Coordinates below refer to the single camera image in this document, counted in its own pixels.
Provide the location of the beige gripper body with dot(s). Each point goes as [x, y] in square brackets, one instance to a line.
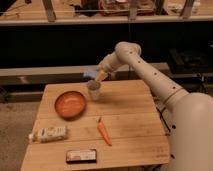
[109, 63]

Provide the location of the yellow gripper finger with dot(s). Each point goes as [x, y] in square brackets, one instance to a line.
[101, 76]

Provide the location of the white sponge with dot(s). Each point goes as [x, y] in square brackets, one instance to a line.
[90, 73]

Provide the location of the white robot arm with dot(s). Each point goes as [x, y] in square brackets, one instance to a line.
[191, 139]

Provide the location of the ceramic cup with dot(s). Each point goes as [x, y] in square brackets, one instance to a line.
[94, 89]

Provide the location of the orange wooden bowl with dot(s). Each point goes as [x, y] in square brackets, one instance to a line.
[70, 104]

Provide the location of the orange carrot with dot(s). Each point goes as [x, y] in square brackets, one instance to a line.
[103, 131]

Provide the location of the wooden table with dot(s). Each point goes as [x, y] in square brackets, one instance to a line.
[129, 115]

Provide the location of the white plastic bottle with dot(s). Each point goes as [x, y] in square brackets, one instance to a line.
[49, 134]

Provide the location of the grey metal shelf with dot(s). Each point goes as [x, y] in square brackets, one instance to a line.
[43, 75]

